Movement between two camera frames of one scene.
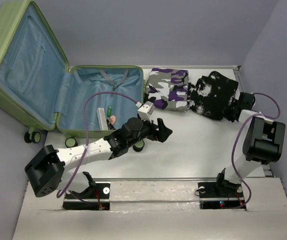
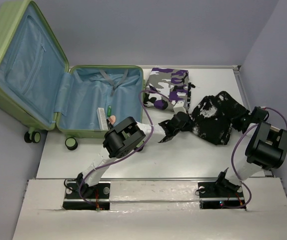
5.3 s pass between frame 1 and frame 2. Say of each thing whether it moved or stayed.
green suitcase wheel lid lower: stayed
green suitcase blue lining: stayed
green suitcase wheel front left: stayed
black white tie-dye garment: moved
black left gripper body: moved
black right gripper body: moved
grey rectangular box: stayed
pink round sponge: stayed
